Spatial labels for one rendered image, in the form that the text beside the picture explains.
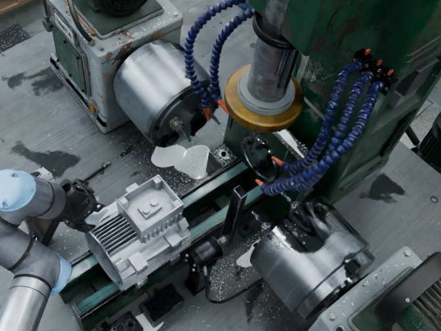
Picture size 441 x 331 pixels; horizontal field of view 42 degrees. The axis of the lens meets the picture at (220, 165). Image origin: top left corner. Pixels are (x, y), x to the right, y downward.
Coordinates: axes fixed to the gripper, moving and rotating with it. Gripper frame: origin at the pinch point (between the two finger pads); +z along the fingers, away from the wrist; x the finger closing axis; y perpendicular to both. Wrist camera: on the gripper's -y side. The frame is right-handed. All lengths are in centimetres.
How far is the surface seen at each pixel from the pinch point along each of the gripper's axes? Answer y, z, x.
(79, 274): -15.1, 11.4, -2.9
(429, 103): 107, 140, -3
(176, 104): 31.6, 14.4, 15.1
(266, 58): 53, -15, -7
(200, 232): 12.8, 27.6, -11.1
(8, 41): -19, 114, 164
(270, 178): 36, 32, -12
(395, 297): 40, -4, -56
